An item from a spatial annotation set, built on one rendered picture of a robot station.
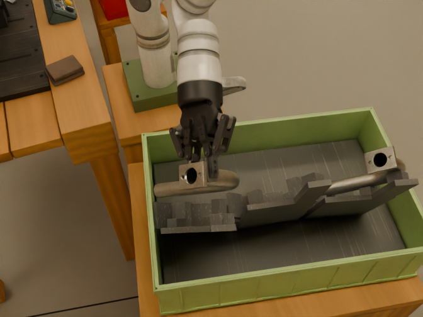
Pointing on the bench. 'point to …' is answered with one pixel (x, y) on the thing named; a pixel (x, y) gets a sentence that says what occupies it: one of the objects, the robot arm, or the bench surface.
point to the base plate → (21, 54)
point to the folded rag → (64, 70)
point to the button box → (54, 17)
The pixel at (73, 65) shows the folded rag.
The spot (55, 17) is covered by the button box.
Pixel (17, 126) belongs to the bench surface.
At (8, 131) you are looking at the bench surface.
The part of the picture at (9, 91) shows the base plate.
